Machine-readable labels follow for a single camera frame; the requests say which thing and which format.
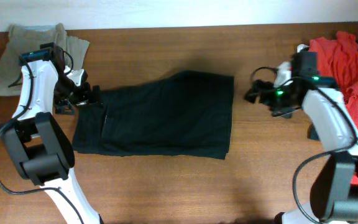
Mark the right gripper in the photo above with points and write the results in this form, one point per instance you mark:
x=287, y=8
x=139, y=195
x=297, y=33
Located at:
x=261, y=86

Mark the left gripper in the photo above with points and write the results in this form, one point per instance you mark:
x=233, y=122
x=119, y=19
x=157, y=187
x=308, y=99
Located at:
x=82, y=98

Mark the black shorts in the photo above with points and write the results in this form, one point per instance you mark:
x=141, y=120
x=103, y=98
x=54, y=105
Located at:
x=189, y=113

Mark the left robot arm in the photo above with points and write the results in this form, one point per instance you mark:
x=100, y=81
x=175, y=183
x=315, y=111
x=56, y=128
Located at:
x=38, y=147

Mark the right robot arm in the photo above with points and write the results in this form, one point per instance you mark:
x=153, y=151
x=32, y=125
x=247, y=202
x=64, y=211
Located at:
x=334, y=194

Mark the white garment under pile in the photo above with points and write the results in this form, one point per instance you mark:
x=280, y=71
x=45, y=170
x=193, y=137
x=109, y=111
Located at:
x=301, y=48

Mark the folded khaki shorts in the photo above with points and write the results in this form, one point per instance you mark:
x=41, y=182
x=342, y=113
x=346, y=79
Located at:
x=24, y=39

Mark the red shirt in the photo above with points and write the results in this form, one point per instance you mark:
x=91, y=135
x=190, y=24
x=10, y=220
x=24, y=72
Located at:
x=338, y=58

